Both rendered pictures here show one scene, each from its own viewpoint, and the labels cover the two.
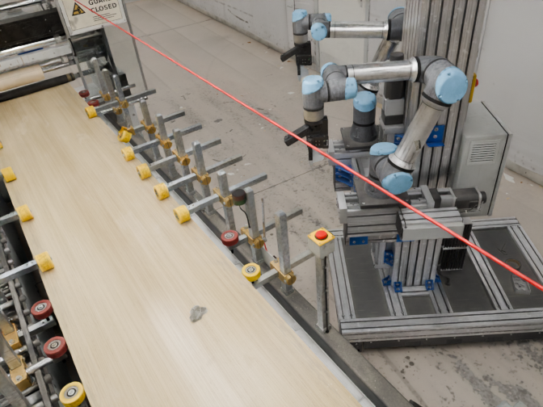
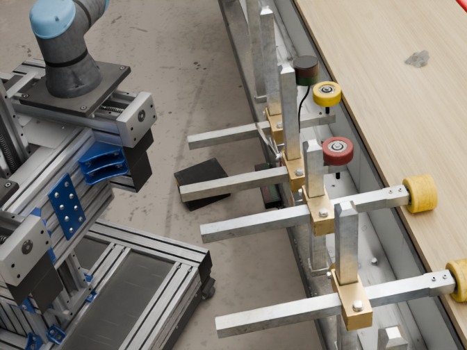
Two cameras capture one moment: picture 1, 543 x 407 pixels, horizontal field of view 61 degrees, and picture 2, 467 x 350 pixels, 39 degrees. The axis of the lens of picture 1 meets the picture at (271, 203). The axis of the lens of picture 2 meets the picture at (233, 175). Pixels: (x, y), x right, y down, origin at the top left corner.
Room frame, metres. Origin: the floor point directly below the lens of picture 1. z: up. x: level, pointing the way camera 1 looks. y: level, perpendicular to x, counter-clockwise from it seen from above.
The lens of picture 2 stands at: (2.88, 0.56, 1.99)
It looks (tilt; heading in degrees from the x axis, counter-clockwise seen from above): 42 degrees down; 208
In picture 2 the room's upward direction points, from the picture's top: 9 degrees counter-clockwise
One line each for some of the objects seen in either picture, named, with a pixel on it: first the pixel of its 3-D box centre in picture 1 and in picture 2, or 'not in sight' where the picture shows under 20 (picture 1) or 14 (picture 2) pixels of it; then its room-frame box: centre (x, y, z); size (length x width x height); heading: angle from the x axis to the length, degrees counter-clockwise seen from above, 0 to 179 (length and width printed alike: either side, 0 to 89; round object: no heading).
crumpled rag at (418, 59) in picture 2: (195, 312); (419, 56); (1.20, 0.34, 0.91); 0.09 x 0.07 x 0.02; 149
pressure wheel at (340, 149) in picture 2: (230, 243); (337, 161); (1.64, 0.21, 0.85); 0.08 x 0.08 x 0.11
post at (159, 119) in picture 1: (166, 148); not in sight; (2.52, 0.61, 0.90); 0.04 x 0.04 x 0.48; 31
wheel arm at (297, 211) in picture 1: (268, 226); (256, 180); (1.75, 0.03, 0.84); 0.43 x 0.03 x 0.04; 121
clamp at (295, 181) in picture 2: (251, 237); (296, 167); (1.68, 0.11, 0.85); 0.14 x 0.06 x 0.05; 31
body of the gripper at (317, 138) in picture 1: (316, 132); not in sight; (1.54, -0.20, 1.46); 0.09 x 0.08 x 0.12; 87
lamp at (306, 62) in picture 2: (242, 211); (307, 99); (1.63, 0.14, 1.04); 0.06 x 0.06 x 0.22; 31
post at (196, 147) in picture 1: (204, 180); (346, 290); (2.09, 0.35, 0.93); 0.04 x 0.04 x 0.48; 31
